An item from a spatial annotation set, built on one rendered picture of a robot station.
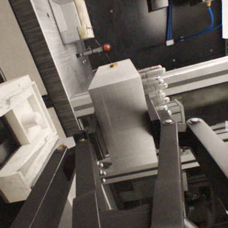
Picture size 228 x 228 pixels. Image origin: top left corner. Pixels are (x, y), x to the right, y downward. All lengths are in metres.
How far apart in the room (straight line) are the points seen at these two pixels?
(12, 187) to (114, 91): 0.20
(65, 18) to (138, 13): 0.34
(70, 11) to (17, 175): 0.46
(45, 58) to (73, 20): 0.20
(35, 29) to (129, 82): 0.29
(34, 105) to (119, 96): 0.22
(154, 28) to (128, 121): 0.69
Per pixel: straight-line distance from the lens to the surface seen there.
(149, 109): 0.17
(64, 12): 0.59
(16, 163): 0.29
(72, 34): 0.50
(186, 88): 0.43
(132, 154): 0.19
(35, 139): 0.34
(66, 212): 0.31
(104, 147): 0.18
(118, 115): 0.17
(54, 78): 0.42
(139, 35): 0.82
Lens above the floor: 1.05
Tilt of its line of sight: 6 degrees down
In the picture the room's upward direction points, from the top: 77 degrees clockwise
